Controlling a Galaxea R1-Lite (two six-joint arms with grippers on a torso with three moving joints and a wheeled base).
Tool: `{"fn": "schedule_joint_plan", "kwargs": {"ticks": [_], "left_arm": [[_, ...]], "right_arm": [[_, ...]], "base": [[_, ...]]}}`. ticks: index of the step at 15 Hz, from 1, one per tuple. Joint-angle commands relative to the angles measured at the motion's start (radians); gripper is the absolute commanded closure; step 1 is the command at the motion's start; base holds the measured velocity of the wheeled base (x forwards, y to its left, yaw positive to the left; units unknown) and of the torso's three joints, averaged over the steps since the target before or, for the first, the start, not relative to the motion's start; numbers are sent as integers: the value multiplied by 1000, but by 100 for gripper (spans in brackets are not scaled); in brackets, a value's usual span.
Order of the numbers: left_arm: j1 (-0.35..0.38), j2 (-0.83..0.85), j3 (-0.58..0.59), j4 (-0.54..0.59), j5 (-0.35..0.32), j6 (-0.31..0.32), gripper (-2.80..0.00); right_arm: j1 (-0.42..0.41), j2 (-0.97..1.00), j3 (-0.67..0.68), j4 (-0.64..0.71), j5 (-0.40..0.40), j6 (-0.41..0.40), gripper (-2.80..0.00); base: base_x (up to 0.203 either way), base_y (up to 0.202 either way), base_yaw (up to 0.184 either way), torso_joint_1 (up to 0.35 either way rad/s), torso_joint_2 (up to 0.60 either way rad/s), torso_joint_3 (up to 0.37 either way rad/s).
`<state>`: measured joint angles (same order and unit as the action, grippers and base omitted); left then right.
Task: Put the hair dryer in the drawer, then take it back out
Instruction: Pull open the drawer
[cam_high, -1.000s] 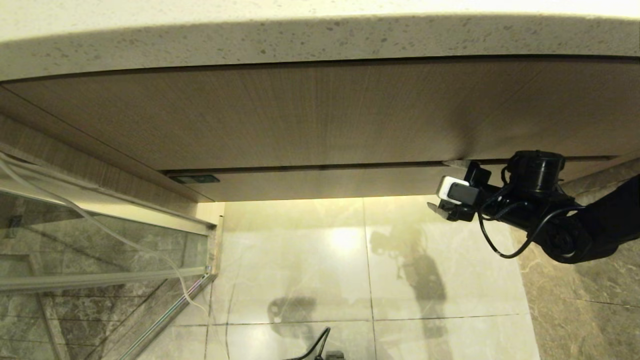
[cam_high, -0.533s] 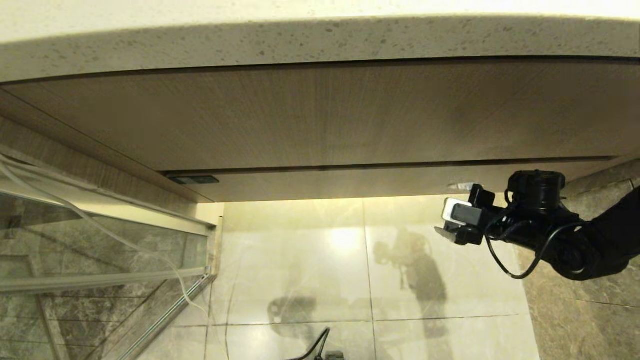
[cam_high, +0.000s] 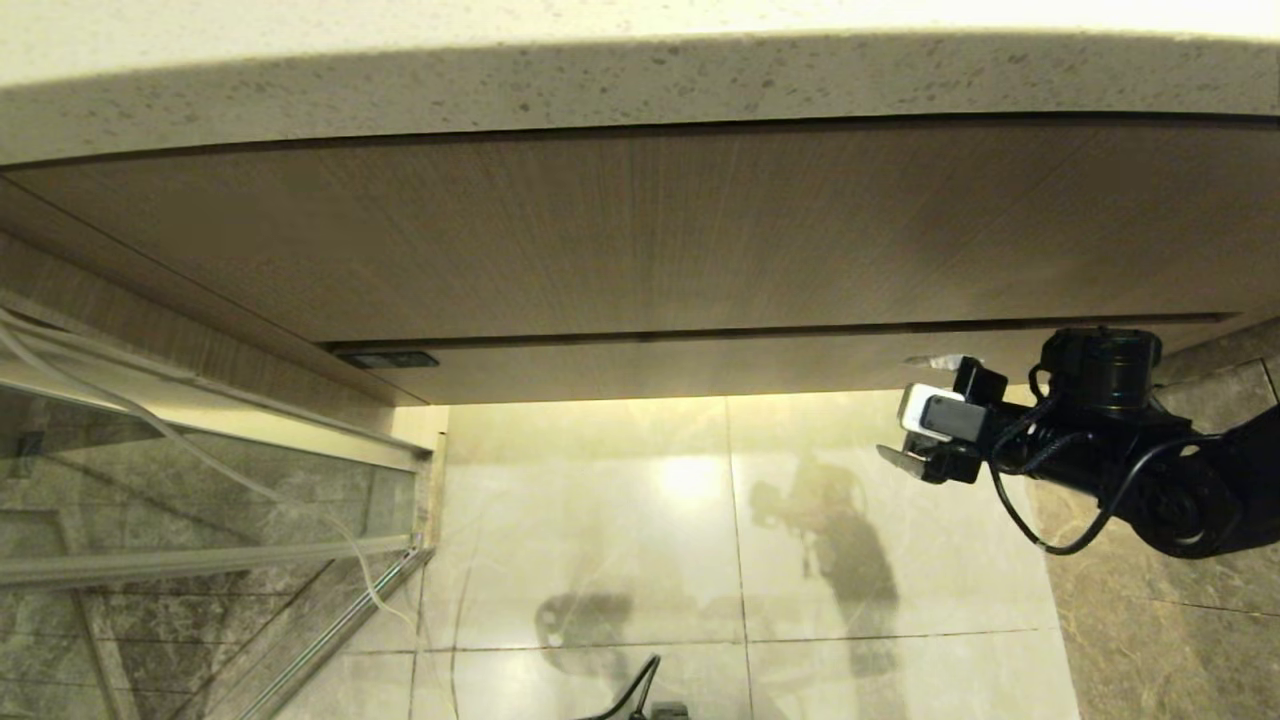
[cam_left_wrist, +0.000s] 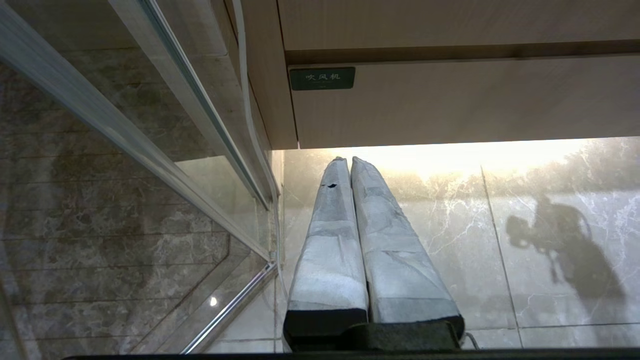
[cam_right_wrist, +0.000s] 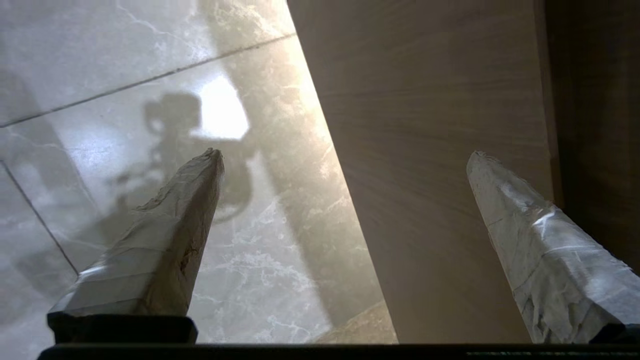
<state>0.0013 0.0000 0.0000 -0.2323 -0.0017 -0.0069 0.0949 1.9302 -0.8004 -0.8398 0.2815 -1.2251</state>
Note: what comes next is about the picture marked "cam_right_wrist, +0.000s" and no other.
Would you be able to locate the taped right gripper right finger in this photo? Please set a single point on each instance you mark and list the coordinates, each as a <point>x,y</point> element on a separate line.
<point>560,270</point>

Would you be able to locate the wooden vanity drawer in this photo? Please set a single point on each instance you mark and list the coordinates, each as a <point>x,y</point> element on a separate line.
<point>425,150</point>

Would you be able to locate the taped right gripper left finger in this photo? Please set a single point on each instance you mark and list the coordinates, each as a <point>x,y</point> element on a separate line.
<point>155,260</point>

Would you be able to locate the fixed wooden cabinet front panel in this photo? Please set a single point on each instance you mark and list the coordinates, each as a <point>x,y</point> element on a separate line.
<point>600,125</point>

